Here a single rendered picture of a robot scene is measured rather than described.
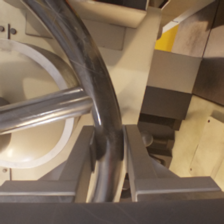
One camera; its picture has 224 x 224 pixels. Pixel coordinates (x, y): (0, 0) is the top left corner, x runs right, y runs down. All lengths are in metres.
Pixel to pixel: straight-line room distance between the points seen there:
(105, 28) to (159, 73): 0.74
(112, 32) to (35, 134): 0.24
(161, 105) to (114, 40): 0.78
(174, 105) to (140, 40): 0.80
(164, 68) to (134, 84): 0.71
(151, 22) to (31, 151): 0.33
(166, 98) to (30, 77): 0.92
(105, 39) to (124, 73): 0.08
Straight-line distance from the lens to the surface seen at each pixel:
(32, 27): 0.39
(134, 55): 0.36
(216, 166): 0.86
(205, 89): 1.01
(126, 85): 0.36
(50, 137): 0.29
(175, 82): 1.09
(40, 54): 0.28
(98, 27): 0.36
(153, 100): 1.06
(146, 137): 0.35
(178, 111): 1.13
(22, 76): 0.27
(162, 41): 2.90
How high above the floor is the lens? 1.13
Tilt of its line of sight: 3 degrees down
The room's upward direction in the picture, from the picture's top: 81 degrees counter-clockwise
